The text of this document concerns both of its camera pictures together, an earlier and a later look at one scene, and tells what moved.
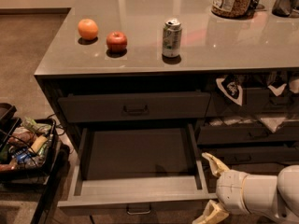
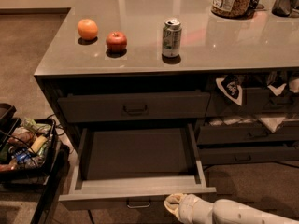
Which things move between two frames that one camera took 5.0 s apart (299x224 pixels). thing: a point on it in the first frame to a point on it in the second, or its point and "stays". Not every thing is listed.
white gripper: (231, 187) to (193, 207)
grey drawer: (153, 170) stays
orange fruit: (88, 29) stays
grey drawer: (135, 107) stays
